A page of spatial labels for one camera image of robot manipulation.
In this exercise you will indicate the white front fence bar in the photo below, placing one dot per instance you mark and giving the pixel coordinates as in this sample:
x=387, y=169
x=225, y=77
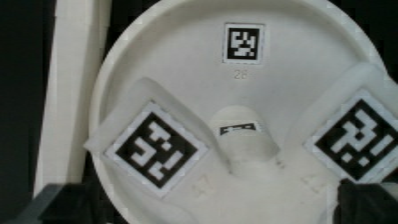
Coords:
x=83, y=20

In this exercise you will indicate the white round table top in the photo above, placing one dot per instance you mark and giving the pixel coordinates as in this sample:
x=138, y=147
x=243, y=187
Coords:
x=232, y=39

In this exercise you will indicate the white cylindrical table leg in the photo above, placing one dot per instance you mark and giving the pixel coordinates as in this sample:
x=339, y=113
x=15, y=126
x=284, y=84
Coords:
x=243, y=135

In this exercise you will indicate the white cross-shaped table base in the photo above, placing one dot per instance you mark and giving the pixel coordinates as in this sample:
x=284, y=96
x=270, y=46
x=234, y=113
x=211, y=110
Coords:
x=172, y=181

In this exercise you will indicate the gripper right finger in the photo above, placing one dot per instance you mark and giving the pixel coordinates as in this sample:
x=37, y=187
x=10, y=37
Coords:
x=367, y=203

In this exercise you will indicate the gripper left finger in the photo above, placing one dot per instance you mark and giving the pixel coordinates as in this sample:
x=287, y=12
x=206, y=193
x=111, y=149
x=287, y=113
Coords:
x=67, y=205

